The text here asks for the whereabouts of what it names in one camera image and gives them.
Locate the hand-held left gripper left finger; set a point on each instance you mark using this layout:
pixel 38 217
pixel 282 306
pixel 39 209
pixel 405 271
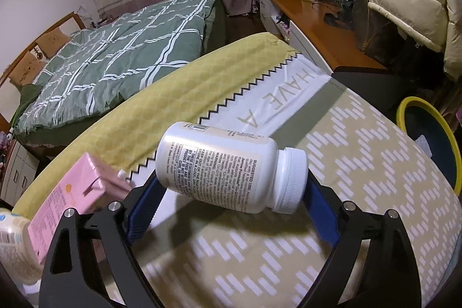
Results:
pixel 146 210

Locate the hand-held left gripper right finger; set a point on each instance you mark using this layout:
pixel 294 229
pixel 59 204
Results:
pixel 323 217

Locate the white pill bottle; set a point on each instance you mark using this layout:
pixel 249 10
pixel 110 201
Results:
pixel 223 163

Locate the yellow rimmed trash bin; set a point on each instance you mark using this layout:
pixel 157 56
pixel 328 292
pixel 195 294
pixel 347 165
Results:
pixel 429 134

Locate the beige patterned tablecloth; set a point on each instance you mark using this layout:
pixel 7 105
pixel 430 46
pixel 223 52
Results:
pixel 361 156

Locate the pink strawberry milk carton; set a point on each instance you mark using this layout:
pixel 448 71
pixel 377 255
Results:
pixel 72 199

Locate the white nightstand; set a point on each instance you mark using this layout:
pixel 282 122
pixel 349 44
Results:
pixel 16 171

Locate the white paper cup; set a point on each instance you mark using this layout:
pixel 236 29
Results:
pixel 14 246

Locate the black chair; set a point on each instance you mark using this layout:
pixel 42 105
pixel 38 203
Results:
pixel 371 84

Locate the green checked quilt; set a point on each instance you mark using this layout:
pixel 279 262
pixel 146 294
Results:
pixel 119 59

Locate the brown pillow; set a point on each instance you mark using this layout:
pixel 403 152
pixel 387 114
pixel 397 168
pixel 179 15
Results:
pixel 52 42
pixel 25 68

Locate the wooden desk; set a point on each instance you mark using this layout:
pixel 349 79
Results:
pixel 317 26

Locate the wooden bed headboard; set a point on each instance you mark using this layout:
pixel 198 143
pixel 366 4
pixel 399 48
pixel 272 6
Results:
pixel 21 55

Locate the brown handbag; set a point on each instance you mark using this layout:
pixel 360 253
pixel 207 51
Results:
pixel 379 23

